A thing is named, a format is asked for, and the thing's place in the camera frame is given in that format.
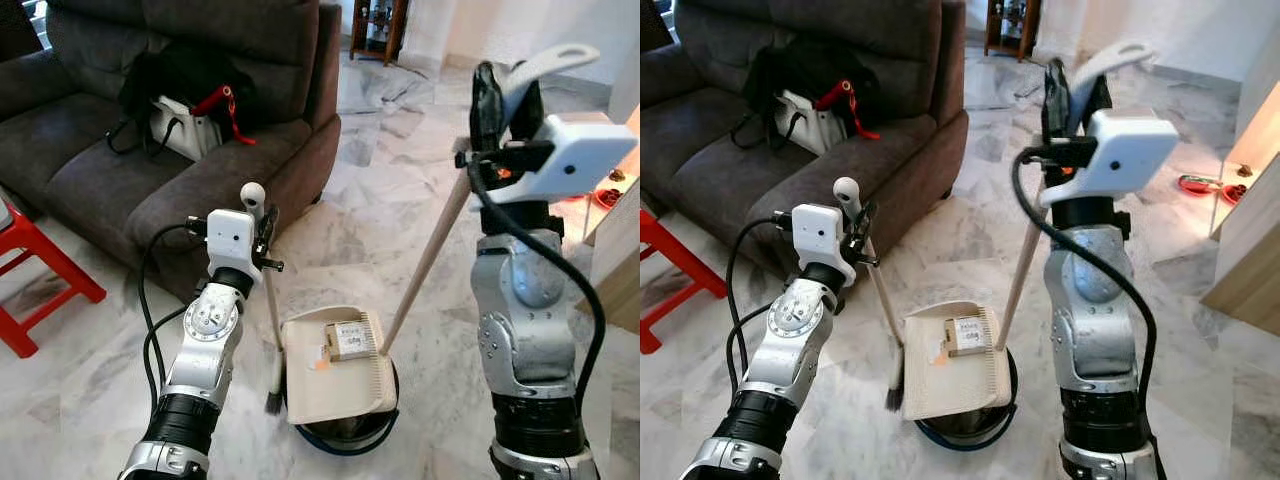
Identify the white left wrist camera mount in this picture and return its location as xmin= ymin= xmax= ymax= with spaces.
xmin=205 ymin=208 xmax=264 ymax=288
xmin=793 ymin=203 xmax=859 ymax=289

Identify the round black bin blue rim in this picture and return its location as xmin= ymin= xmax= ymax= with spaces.
xmin=295 ymin=350 xmax=401 ymax=458
xmin=915 ymin=345 xmax=1019 ymax=451

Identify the brown fabric sofa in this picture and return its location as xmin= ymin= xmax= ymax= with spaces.
xmin=0 ymin=0 xmax=343 ymax=301
xmin=640 ymin=0 xmax=969 ymax=281

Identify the wooden broom with round knob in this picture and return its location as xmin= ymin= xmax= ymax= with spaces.
xmin=240 ymin=182 xmax=289 ymax=416
xmin=833 ymin=177 xmax=906 ymax=414

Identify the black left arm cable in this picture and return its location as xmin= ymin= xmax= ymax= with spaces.
xmin=138 ymin=218 xmax=216 ymax=411
xmin=724 ymin=215 xmax=803 ymax=393

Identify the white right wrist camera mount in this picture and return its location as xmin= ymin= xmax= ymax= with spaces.
xmin=1040 ymin=108 xmax=1181 ymax=208
xmin=490 ymin=112 xmax=639 ymax=206

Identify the small labelled cardboard box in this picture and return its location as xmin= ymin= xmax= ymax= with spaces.
xmin=943 ymin=315 xmax=996 ymax=358
xmin=322 ymin=318 xmax=379 ymax=363

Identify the black bag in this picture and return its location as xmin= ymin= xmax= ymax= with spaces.
xmin=105 ymin=45 xmax=256 ymax=161
xmin=730 ymin=40 xmax=881 ymax=151

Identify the light wooden cabinet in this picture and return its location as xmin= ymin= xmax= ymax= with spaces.
xmin=1200 ymin=80 xmax=1280 ymax=336
xmin=585 ymin=105 xmax=641 ymax=336

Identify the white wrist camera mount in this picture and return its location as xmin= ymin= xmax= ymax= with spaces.
xmin=793 ymin=203 xmax=859 ymax=289
xmin=205 ymin=208 xmax=264 ymax=288
xmin=490 ymin=112 xmax=639 ymax=206
xmin=1040 ymin=108 xmax=1181 ymax=208

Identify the red plastic stool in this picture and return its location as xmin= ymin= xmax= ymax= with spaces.
xmin=640 ymin=208 xmax=729 ymax=356
xmin=0 ymin=205 xmax=108 ymax=359

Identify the red strap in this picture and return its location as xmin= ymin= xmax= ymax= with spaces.
xmin=190 ymin=85 xmax=256 ymax=146
xmin=815 ymin=80 xmax=881 ymax=141

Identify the beige long-handled dustpan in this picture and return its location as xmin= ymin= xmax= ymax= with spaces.
xmin=900 ymin=40 xmax=1159 ymax=421
xmin=280 ymin=43 xmax=603 ymax=426

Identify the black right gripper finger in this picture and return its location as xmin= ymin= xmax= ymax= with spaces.
xmin=470 ymin=60 xmax=506 ymax=153
xmin=1086 ymin=73 xmax=1115 ymax=121
xmin=1040 ymin=57 xmax=1072 ymax=142
xmin=518 ymin=76 xmax=548 ymax=143

